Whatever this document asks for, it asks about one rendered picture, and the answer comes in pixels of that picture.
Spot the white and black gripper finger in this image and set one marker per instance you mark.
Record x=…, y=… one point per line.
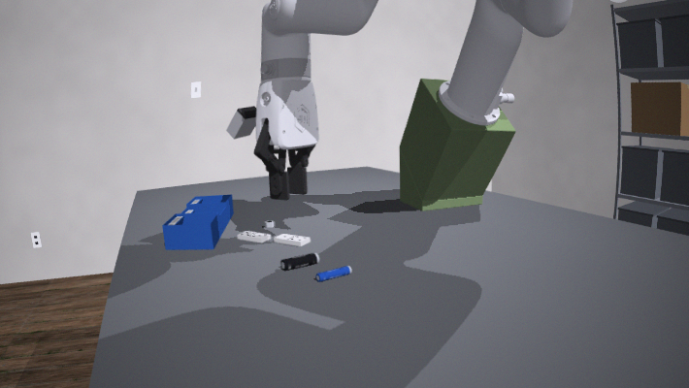
x=278, y=178
x=297, y=172

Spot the blue battery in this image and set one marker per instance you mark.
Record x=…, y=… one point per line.
x=333, y=273

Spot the white domino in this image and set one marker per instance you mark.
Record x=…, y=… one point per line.
x=254, y=237
x=291, y=239

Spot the blue rack of labelled bins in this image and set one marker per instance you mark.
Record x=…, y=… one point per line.
x=197, y=234

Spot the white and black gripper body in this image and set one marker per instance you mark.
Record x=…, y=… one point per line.
x=293, y=124

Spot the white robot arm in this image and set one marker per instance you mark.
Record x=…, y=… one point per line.
x=491, y=43

